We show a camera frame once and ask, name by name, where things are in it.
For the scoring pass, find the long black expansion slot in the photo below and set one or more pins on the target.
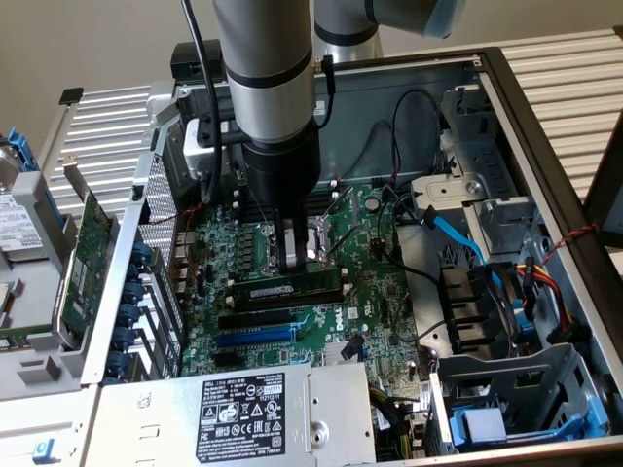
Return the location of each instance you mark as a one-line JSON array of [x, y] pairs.
[[253, 321]]

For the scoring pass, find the grey power supply unit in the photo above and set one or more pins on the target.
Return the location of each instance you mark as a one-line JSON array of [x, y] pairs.
[[146, 423]]

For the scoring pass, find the silver finned heat sink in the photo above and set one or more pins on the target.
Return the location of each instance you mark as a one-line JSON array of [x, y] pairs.
[[333, 356]]

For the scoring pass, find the grey open PC case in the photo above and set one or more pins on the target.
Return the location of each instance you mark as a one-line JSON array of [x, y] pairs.
[[418, 146]]

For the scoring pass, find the round coin battery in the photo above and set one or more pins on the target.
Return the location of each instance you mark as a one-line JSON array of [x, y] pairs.
[[372, 203]]

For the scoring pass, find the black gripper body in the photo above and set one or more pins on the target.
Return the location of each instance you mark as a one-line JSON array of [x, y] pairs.
[[282, 170]]

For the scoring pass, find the hard disk in blue carrier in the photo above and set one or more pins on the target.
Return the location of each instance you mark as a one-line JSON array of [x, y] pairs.
[[19, 228]]

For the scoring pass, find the grey parts rack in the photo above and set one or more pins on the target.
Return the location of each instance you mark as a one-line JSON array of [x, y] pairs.
[[36, 301]]

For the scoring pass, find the metal CPU socket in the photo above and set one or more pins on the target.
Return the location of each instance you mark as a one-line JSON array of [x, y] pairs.
[[318, 243]]

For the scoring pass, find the black table end cap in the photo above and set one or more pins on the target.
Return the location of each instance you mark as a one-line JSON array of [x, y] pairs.
[[71, 96]]

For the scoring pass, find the blue expansion slot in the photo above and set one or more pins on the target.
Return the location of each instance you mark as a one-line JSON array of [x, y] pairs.
[[253, 338]]

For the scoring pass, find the metal optical drive cage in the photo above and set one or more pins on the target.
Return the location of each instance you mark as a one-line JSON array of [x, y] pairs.
[[448, 190]]

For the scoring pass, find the green RAM stick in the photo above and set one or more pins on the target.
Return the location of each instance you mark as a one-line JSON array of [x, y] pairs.
[[272, 291], [29, 331]]

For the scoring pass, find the black box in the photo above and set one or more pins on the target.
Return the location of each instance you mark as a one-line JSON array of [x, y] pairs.
[[194, 61]]

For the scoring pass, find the empty blue disk carrier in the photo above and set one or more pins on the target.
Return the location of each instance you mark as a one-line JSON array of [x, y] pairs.
[[479, 423]]

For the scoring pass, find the grey hard disk cage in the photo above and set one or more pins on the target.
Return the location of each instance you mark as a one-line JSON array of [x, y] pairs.
[[560, 384]]

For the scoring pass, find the blue case latch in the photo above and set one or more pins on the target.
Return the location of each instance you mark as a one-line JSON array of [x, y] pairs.
[[45, 451]]

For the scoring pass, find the green motherboard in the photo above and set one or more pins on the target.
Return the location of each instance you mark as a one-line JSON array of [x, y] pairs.
[[370, 292]]

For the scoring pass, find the thin metal locking lever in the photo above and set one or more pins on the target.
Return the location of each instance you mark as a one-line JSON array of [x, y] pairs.
[[346, 241]]

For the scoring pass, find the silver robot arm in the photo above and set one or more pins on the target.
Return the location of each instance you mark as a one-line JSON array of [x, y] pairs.
[[267, 48]]

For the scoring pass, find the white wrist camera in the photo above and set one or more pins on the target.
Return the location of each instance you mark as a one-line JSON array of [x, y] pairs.
[[194, 151]]

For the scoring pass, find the green graphics card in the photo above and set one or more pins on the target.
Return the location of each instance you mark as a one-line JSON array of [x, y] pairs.
[[87, 262]]

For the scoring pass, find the blue card retention clip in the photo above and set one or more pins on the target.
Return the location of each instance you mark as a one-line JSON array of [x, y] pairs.
[[132, 293], [142, 253], [119, 363], [124, 338], [134, 272], [112, 380], [129, 315]]

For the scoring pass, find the silver CPU chip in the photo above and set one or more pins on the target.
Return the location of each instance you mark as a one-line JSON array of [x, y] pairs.
[[6, 304]]

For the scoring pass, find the dark panel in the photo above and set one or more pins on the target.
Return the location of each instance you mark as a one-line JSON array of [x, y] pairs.
[[608, 194]]

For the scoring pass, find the short black expansion slot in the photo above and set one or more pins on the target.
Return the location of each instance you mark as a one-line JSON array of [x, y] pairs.
[[228, 360]]

